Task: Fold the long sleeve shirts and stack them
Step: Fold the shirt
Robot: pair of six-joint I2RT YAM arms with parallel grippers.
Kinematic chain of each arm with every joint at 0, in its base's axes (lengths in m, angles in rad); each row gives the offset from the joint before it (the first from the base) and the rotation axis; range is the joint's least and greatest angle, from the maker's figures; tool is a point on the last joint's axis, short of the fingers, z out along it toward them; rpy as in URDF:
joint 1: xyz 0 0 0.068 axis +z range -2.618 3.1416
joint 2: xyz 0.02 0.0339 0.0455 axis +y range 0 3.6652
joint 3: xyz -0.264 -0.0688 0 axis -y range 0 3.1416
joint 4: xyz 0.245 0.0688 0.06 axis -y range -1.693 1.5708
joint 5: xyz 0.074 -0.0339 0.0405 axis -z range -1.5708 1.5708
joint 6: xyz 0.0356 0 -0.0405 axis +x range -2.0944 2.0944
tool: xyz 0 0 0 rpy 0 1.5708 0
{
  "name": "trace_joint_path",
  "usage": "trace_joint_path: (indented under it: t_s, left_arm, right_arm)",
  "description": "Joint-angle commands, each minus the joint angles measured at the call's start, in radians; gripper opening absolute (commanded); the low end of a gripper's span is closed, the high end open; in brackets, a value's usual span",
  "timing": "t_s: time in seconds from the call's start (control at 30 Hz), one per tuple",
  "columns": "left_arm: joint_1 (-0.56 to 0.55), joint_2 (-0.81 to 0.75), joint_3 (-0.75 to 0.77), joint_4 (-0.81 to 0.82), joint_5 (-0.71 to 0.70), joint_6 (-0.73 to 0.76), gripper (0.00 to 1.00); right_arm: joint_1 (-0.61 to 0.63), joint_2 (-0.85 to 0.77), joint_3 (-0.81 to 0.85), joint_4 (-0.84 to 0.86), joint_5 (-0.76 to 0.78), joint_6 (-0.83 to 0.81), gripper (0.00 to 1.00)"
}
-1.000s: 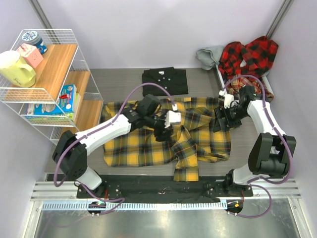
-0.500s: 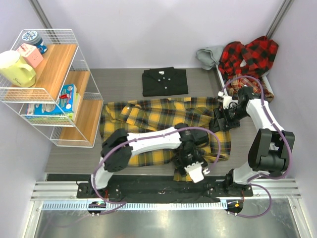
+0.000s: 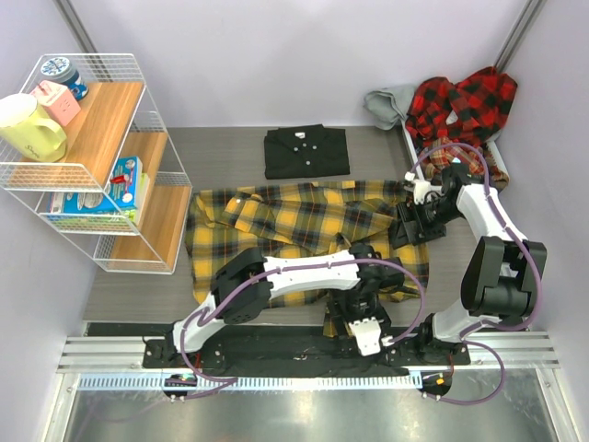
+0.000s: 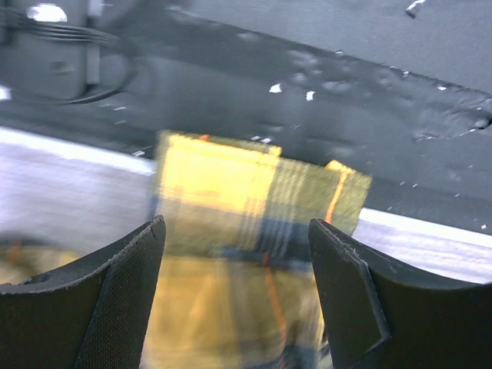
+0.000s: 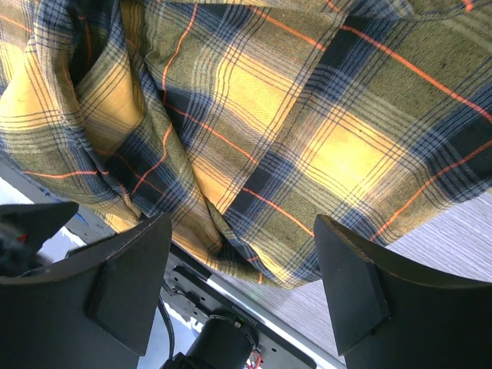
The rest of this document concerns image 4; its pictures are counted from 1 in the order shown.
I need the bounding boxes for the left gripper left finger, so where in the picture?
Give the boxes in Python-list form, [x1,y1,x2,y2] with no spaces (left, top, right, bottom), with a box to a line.
[1,215,166,369]

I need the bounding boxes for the yellow plaid long sleeve shirt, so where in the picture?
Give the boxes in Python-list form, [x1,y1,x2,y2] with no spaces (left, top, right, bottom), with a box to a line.
[1,129,371,368]

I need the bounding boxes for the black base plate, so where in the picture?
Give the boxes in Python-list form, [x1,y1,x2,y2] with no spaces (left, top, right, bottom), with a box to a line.
[1,1,491,223]

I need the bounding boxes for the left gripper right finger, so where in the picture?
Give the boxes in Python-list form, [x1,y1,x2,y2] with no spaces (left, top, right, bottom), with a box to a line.
[308,219,491,369]

